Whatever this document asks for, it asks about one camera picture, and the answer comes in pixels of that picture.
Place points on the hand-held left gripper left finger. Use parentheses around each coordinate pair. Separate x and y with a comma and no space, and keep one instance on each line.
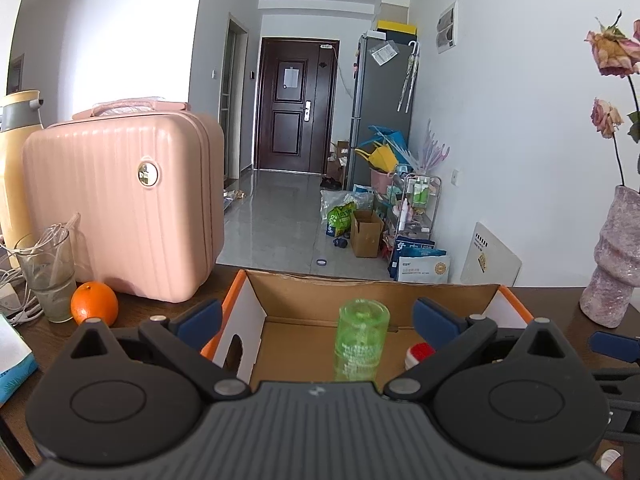
(200,322)

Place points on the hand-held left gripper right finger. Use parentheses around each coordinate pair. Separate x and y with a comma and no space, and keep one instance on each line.
(440,325)

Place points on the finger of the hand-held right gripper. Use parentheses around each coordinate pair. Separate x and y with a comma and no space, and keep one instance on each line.
(614,346)
(617,381)

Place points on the red white lint brush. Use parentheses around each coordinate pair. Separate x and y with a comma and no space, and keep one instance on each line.
(420,352)

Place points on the green spray bottle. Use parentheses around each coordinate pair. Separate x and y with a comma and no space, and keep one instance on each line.
(360,345)

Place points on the red cardboard box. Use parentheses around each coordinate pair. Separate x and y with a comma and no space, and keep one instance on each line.
(320,305)

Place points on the blue white packages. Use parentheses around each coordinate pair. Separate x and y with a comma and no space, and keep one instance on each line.
(417,262)

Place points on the purple textured vase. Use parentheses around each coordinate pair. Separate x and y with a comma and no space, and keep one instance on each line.
(615,260)

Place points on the white flat board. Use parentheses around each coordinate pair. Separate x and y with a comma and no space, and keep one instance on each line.
(490,255)

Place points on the orange fruit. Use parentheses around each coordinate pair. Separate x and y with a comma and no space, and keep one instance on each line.
(94,302)

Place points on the open brown cardboard box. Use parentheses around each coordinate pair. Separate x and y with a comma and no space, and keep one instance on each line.
(367,235)

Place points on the green plastic bag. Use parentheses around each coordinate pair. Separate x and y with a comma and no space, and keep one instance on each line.
(341,221)

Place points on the pink ribbed suitcase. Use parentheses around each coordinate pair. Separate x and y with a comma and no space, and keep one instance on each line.
(125,200)

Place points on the pink bin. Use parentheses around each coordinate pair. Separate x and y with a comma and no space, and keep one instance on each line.
(381,181)

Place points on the clear plastic bag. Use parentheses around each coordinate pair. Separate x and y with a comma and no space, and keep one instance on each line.
(332,199)

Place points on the yellow bag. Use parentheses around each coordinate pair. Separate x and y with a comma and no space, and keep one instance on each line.
(380,156)

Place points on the blue tissue pack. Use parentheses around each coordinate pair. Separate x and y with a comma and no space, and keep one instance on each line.
(15,365)

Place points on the stacked cardboard boxes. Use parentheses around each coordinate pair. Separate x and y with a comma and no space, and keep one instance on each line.
(339,160)

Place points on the blue bag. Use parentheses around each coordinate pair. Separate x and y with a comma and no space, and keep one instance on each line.
(387,136)

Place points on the dark brown entrance door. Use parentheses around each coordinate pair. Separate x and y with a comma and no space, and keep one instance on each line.
(295,120)

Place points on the grey refrigerator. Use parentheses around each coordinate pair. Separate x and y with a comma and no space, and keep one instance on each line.
(380,100)

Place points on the yellow thermos jug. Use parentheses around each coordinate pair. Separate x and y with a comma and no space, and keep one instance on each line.
(15,160)

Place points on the white folded umbrella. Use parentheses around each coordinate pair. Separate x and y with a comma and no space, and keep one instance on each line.
(409,77)

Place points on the dried pink roses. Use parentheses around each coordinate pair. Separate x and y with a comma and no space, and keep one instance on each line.
(610,50)

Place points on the yellow black box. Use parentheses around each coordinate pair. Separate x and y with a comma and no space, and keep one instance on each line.
(397,27)

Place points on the white wall socket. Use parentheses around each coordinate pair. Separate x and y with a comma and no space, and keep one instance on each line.
(455,177)

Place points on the grey interior door frame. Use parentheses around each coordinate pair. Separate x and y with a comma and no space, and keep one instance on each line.
(234,95)

